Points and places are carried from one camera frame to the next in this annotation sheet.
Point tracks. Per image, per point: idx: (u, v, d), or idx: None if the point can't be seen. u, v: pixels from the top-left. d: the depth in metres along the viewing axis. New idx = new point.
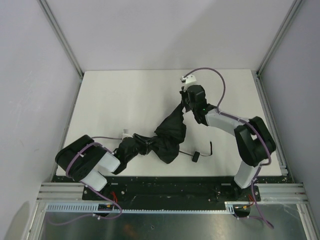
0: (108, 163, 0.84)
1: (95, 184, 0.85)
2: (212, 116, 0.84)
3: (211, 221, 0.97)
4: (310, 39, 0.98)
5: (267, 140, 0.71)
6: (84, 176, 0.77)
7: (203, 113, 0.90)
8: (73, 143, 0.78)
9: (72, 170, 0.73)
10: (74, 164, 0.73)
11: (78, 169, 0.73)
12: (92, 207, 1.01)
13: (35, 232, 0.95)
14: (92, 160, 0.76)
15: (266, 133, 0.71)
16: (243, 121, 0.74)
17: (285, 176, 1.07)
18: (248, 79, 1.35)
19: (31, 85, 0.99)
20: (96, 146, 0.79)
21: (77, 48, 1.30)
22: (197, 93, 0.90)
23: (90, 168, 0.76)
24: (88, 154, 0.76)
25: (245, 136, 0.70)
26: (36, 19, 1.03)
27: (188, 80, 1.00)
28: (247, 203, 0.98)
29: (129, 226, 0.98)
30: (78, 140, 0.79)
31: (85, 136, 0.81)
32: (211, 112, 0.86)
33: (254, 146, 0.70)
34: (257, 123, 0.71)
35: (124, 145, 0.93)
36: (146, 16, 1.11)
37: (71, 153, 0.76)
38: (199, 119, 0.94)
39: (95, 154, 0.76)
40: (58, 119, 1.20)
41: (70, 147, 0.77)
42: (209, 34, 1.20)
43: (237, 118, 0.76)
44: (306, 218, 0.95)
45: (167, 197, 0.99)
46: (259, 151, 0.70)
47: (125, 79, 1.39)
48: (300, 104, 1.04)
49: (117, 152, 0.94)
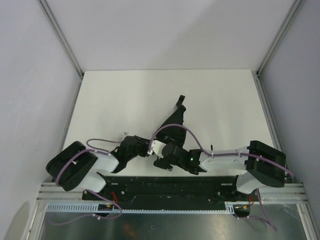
0: (106, 163, 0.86)
1: (94, 186, 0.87)
2: (208, 162, 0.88)
3: (211, 221, 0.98)
4: (310, 39, 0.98)
5: (276, 154, 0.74)
6: (75, 184, 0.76)
7: (193, 163, 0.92)
8: (63, 151, 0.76)
9: (62, 179, 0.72)
10: (63, 174, 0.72)
11: (68, 180, 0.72)
12: (92, 207, 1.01)
13: (35, 231, 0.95)
14: (83, 169, 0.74)
15: (271, 149, 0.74)
16: (245, 153, 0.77)
17: (285, 176, 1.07)
18: (248, 79, 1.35)
19: (31, 85, 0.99)
20: (86, 153, 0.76)
21: (77, 47, 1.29)
22: (174, 151, 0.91)
23: (81, 177, 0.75)
24: (78, 163, 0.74)
25: (259, 168, 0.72)
26: (36, 20, 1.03)
27: (154, 146, 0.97)
28: (247, 203, 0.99)
29: (129, 226, 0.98)
30: (70, 147, 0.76)
31: (76, 142, 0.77)
32: (203, 160, 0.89)
33: (272, 171, 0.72)
34: (257, 147, 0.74)
35: (126, 143, 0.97)
36: (146, 15, 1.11)
37: (62, 161, 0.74)
38: (195, 170, 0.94)
39: (86, 162, 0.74)
40: (58, 119, 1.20)
41: (62, 155, 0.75)
42: (210, 35, 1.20)
43: (237, 153, 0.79)
44: (306, 218, 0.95)
45: (167, 196, 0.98)
46: (277, 171, 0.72)
47: (125, 78, 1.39)
48: (301, 104, 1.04)
49: (119, 151, 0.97)
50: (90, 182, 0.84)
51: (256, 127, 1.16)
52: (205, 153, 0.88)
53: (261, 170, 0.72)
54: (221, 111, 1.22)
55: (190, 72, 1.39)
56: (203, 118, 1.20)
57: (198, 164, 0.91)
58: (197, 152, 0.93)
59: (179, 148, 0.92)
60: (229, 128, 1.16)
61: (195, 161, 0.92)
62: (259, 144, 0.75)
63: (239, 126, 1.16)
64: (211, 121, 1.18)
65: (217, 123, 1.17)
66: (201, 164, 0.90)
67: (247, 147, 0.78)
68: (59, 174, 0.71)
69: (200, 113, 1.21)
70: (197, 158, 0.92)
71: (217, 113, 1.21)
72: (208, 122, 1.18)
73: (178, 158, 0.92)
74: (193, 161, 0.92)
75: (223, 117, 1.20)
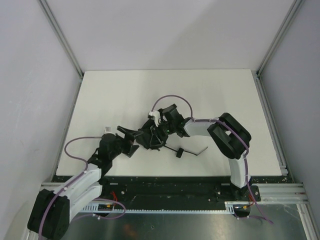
0: (87, 182, 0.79)
1: (91, 197, 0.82)
2: (189, 126, 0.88)
3: (211, 222, 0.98)
4: (310, 39, 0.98)
5: (241, 131, 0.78)
6: (66, 229, 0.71)
7: (181, 126, 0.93)
8: (33, 209, 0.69)
9: (47, 234, 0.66)
10: (46, 232, 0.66)
11: (52, 235, 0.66)
12: (92, 207, 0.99)
13: (35, 232, 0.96)
14: (61, 219, 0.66)
15: (238, 125, 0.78)
16: (213, 119, 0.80)
17: (285, 176, 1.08)
18: (248, 79, 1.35)
19: (31, 85, 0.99)
20: (56, 200, 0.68)
21: (77, 47, 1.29)
22: (170, 111, 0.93)
23: (66, 222, 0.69)
24: (53, 215, 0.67)
25: (219, 133, 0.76)
26: (36, 19, 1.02)
27: (155, 112, 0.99)
28: (247, 203, 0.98)
29: (129, 226, 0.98)
30: (37, 203, 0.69)
31: (41, 193, 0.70)
32: (187, 122, 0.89)
33: (232, 142, 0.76)
34: (226, 118, 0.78)
35: (104, 141, 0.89)
36: (146, 15, 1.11)
37: (38, 218, 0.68)
38: (180, 133, 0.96)
39: (58, 212, 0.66)
40: (58, 119, 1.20)
41: (34, 215, 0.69)
42: (209, 35, 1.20)
43: (209, 120, 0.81)
44: (306, 218, 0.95)
45: (167, 196, 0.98)
46: (237, 144, 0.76)
47: (124, 78, 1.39)
48: (301, 104, 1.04)
49: (99, 151, 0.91)
50: (86, 197, 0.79)
51: (256, 127, 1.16)
52: (191, 118, 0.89)
53: (219, 136, 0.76)
54: (221, 111, 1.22)
55: (190, 72, 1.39)
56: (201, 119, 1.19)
57: (183, 126, 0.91)
58: (187, 118, 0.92)
59: (176, 111, 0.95)
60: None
61: (183, 124, 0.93)
62: (229, 118, 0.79)
63: None
64: None
65: None
66: (184, 124, 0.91)
67: (218, 117, 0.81)
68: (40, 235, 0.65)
69: (200, 113, 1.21)
70: (185, 121, 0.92)
71: (217, 113, 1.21)
72: None
73: (171, 120, 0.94)
74: (183, 123, 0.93)
75: None
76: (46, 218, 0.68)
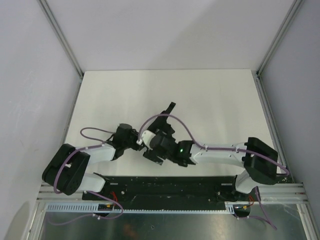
0: (102, 154, 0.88)
1: (94, 187, 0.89)
2: (200, 156, 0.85)
3: (211, 221, 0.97)
4: (310, 39, 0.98)
5: (271, 152, 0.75)
6: (77, 187, 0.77)
7: (182, 154, 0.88)
8: (54, 159, 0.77)
9: (61, 185, 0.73)
10: (61, 182, 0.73)
11: (68, 185, 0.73)
12: (92, 207, 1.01)
13: (35, 232, 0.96)
14: (78, 171, 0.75)
15: (267, 148, 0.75)
16: (242, 149, 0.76)
17: (285, 176, 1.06)
18: (248, 79, 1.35)
19: (31, 85, 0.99)
20: (77, 154, 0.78)
21: (77, 47, 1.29)
22: (161, 142, 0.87)
23: (80, 179, 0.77)
24: (72, 166, 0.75)
25: (256, 164, 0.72)
26: (37, 20, 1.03)
27: (146, 135, 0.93)
28: (247, 203, 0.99)
29: (129, 226, 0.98)
30: (59, 154, 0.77)
31: (64, 145, 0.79)
32: (196, 153, 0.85)
33: (268, 168, 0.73)
34: (255, 144, 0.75)
35: (122, 128, 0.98)
36: (146, 16, 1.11)
37: (56, 168, 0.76)
38: (183, 162, 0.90)
39: (78, 164, 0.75)
40: (58, 119, 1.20)
41: (53, 163, 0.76)
42: (209, 35, 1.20)
43: (235, 149, 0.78)
44: (306, 218, 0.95)
45: (167, 196, 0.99)
46: (273, 168, 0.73)
47: (124, 78, 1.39)
48: (301, 104, 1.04)
49: (115, 136, 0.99)
50: (91, 181, 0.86)
51: (256, 127, 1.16)
52: (197, 145, 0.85)
53: (257, 166, 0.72)
54: (220, 111, 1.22)
55: (190, 72, 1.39)
56: (200, 120, 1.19)
57: (189, 156, 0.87)
58: (186, 144, 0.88)
59: (167, 140, 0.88)
60: (233, 137, 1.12)
61: (183, 153, 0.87)
62: (257, 142, 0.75)
63: (238, 126, 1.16)
64: (211, 120, 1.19)
65: (218, 122, 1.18)
66: (188, 154, 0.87)
67: (244, 144, 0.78)
68: (56, 182, 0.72)
69: (199, 114, 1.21)
70: (186, 150, 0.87)
71: (217, 113, 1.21)
72: (211, 121, 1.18)
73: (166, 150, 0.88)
74: (183, 152, 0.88)
75: (223, 118, 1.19)
76: (63, 169, 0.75)
